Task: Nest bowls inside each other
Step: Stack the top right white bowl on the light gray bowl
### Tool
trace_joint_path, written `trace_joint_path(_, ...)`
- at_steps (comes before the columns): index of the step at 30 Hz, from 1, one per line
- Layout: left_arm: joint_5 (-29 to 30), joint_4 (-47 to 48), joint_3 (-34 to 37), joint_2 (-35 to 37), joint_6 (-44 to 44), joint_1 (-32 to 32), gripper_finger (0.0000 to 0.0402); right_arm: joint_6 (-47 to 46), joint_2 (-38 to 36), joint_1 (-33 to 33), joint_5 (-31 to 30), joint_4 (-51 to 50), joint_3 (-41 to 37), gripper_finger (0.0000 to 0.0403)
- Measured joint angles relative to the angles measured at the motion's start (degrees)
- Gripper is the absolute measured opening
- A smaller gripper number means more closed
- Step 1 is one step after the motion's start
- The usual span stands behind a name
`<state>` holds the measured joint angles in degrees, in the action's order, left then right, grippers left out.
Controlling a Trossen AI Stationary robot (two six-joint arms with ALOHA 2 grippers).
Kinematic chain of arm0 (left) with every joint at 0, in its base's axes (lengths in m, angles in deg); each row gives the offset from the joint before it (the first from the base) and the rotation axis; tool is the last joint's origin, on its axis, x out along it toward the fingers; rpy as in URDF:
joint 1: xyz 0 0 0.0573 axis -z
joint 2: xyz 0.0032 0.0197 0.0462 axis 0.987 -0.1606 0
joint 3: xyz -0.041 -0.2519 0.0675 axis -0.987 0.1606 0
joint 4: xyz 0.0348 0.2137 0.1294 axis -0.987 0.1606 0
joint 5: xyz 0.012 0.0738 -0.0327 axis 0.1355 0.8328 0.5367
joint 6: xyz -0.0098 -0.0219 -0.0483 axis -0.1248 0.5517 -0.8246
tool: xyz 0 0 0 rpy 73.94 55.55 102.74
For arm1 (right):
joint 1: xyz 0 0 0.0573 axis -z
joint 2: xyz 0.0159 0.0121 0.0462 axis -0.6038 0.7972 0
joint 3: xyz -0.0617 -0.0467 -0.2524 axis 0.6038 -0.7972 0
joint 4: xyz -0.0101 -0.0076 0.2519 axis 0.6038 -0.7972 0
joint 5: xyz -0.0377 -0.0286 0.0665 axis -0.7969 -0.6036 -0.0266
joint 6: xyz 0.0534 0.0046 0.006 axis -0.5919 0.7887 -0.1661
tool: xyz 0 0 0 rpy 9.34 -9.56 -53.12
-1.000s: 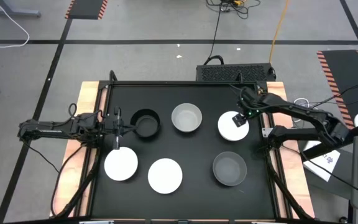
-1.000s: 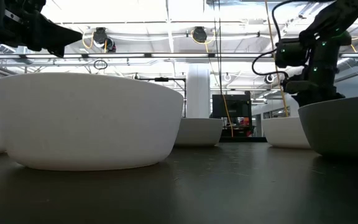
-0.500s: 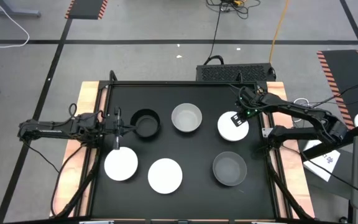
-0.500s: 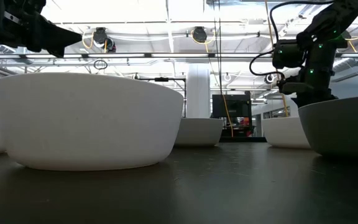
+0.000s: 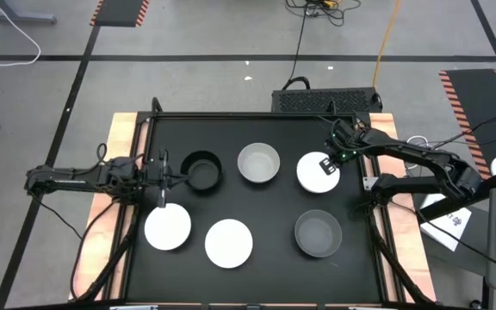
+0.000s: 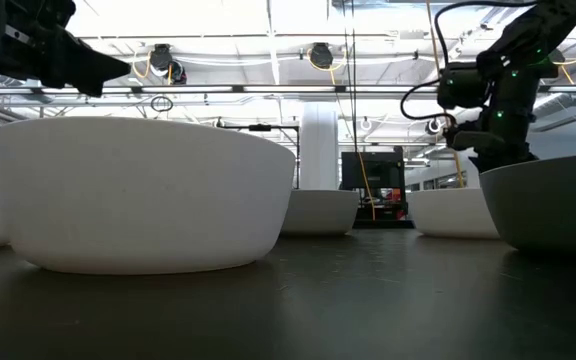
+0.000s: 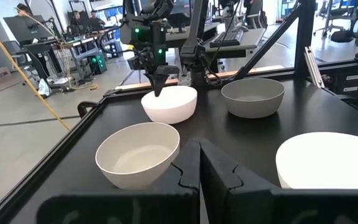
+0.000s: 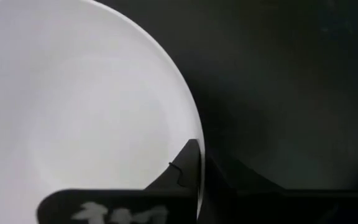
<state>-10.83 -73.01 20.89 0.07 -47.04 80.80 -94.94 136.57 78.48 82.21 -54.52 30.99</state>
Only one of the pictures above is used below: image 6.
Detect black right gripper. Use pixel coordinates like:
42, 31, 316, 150
445, 121, 539, 174

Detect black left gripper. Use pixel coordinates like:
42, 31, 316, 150
0, 0, 132, 98

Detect light grey bowl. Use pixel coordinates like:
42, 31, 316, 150
280, 188, 361, 237

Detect black cabinet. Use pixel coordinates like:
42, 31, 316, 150
340, 146, 408, 222

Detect white pillar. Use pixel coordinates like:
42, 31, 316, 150
300, 102, 340, 191

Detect black cable loop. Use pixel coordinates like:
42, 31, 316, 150
150, 94, 174, 114

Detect yellow hanging cord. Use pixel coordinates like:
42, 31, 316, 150
425, 0, 468, 189
330, 64, 377, 221

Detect black table edge rail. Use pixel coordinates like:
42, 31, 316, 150
352, 219, 414, 230

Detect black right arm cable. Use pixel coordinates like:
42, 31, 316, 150
400, 0, 539, 126

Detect black hanging cables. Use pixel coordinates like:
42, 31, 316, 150
341, 0, 360, 154

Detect black frame stand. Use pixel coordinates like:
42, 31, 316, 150
217, 123, 302, 190

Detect ceiling light rail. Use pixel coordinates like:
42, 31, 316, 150
0, 84, 576, 96

